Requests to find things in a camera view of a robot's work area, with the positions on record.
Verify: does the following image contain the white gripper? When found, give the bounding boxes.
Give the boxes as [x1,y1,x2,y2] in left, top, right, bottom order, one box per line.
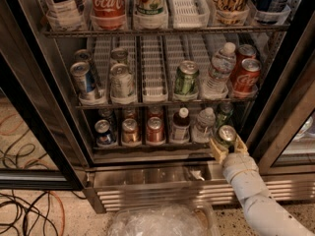
[210,136,260,185]

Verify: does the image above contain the green can bottom front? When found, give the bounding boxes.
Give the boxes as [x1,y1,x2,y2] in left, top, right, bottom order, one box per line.
[215,125,236,148]

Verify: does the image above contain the green can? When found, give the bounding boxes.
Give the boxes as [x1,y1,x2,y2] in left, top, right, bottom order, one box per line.
[216,101,234,128]
[215,125,236,148]

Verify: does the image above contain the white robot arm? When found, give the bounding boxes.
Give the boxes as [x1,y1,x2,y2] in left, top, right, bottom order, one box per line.
[209,137,315,236]

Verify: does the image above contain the water bottle bottom shelf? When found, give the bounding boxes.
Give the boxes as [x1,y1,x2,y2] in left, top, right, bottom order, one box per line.
[192,107,216,144]

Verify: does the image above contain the water bottle shelf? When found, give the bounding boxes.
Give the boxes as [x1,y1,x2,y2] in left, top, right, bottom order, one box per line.
[206,42,236,93]
[192,107,216,144]

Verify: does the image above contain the green can bottom rear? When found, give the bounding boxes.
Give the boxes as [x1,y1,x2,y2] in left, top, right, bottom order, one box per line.
[216,101,234,128]

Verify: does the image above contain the right glass fridge door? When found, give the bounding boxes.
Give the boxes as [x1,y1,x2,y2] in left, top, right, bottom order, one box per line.
[251,15,315,175]

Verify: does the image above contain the glass fridge door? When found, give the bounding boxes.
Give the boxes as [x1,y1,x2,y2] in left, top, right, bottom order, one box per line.
[251,15,315,175]
[0,0,89,190]

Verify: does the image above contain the red Coca-Cola can front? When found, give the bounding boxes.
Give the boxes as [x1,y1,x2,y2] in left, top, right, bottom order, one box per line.
[232,58,261,92]

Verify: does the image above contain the red coca-cola can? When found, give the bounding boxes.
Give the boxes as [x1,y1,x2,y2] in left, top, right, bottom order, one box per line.
[230,44,257,82]
[232,58,261,92]

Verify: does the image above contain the red can bottom front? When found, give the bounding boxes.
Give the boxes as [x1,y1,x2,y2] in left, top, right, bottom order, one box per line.
[147,117,163,143]

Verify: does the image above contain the green can middle shelf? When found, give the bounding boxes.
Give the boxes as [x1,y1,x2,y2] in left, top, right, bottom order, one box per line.
[174,60,199,97]

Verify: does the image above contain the red can bottom rear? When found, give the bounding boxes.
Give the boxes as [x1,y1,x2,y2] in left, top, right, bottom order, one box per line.
[148,106,163,118]

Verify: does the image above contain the water bottle middle shelf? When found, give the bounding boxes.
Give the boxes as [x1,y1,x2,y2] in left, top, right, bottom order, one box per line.
[206,42,236,93]

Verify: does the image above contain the red Coca-Cola can rear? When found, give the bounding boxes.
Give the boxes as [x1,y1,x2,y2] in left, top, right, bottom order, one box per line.
[230,44,257,82]

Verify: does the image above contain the orange can bottom front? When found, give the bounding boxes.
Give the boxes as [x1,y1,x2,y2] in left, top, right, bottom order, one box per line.
[122,118,140,144]

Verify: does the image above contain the orange can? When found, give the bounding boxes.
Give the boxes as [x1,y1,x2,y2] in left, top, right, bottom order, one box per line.
[123,107,138,119]
[122,118,140,144]

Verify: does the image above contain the orange can bottom rear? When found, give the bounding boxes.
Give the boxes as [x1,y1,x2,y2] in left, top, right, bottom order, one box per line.
[123,107,138,119]

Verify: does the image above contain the empty white tray middle shelf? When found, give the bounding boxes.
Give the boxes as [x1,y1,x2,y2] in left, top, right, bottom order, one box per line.
[140,35,168,103]

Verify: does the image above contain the empty white tray shelf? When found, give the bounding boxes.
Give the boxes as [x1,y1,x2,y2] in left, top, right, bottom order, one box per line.
[140,35,168,103]
[168,0,210,30]

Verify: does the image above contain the steel fridge base grille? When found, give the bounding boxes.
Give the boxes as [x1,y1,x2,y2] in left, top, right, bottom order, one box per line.
[83,162,315,214]

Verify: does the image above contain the blue can bottom front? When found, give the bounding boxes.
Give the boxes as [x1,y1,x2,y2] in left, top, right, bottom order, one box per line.
[94,119,116,147]

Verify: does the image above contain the white can middle front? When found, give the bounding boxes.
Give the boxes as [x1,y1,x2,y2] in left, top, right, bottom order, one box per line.
[110,64,134,98]

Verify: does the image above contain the white can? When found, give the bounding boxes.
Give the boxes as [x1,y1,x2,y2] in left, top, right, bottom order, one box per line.
[110,64,134,98]
[110,47,128,66]

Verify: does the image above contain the blue can bottom rear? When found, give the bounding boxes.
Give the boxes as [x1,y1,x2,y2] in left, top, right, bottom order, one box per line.
[98,108,117,132]

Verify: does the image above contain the white can middle rear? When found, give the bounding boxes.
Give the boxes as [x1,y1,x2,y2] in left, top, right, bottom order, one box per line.
[110,47,128,66]

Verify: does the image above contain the empty white tray top shelf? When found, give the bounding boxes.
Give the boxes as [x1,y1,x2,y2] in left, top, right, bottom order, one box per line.
[168,0,210,30]

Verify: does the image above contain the yellow black can top shelf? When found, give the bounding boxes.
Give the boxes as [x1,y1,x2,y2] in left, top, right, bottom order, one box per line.
[212,0,247,25]

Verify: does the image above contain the blue silver can middle front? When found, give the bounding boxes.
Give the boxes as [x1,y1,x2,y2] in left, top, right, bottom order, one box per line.
[70,62,99,100]

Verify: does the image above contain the blue silver can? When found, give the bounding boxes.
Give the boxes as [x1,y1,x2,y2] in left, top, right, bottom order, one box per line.
[70,62,99,100]
[74,49,101,87]

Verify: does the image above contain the blue silver can middle rear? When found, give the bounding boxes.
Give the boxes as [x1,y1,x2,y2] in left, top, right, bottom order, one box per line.
[74,49,101,87]

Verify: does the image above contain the Coca-Cola bottle top shelf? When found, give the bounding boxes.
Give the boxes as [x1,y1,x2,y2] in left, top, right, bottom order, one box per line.
[92,0,125,30]

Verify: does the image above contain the left glass fridge door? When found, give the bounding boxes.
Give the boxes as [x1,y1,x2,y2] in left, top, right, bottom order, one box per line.
[0,0,89,190]

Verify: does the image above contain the white tea bottle top shelf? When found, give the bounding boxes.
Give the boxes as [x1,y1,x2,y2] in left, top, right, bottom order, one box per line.
[45,0,87,31]

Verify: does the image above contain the dark juice bottle white cap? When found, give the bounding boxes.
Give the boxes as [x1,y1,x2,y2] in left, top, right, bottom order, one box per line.
[170,107,190,144]

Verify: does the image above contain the clear plastic bin with bags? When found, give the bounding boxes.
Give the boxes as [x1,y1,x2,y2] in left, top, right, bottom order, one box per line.
[106,203,221,236]

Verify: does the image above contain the top wire shelf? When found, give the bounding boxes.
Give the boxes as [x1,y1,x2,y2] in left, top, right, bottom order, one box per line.
[43,25,289,38]

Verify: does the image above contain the wire shelf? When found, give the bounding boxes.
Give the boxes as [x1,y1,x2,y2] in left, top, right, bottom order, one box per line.
[43,25,289,38]
[76,95,257,110]

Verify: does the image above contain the middle wire shelf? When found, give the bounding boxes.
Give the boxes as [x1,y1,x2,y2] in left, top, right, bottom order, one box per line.
[76,95,257,110]

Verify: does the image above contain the orange cable on floor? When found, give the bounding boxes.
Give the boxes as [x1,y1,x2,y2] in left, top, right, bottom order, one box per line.
[47,190,66,236]

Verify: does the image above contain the black cable on floor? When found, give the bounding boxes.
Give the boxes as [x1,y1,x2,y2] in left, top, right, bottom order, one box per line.
[0,190,87,236]

